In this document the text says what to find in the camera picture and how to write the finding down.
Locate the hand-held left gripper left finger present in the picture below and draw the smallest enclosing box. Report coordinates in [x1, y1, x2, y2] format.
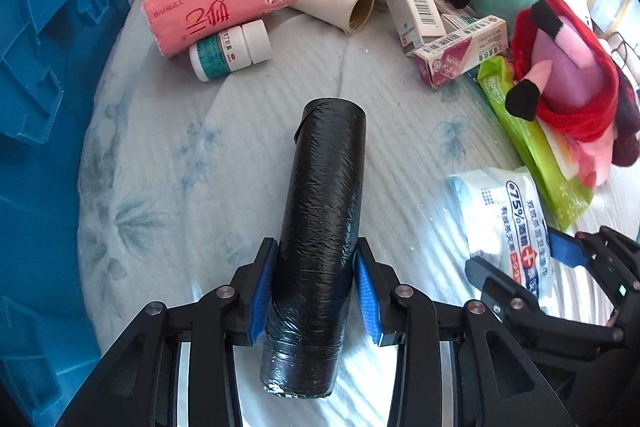
[55, 237, 280, 427]

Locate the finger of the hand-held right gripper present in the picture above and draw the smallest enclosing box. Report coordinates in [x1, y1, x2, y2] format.
[464, 256, 624, 349]
[546, 226, 639, 284]

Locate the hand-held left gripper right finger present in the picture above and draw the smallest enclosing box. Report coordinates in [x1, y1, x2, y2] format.
[351, 237, 571, 427]

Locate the white wet wipes pack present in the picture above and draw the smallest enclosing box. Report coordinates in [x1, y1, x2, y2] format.
[446, 167, 553, 315]

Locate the black trash bag roll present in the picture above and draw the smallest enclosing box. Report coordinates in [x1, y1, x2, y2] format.
[259, 97, 367, 400]

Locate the blue plastic crate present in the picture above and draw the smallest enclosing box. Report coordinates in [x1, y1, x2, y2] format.
[0, 0, 146, 413]

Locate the green wipes pack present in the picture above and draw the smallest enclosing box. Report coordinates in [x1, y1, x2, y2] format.
[475, 56, 596, 233]

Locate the maroon plush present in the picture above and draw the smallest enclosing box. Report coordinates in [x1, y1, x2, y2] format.
[607, 62, 640, 168]

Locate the pale floral tablecloth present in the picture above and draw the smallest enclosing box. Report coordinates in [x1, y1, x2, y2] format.
[77, 0, 640, 427]

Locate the pink plush in red dress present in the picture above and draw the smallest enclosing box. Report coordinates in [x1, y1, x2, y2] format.
[504, 0, 623, 188]

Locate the pink white medicine box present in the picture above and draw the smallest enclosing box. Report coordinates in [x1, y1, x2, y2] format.
[412, 14, 508, 90]

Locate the white medicine bottle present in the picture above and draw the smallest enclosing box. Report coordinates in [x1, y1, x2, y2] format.
[189, 19, 272, 82]

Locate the white barcode medicine box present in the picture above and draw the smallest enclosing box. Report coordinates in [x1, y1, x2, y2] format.
[386, 0, 447, 55]

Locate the pink tissue pack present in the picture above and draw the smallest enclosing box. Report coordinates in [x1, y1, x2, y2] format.
[141, 0, 305, 60]

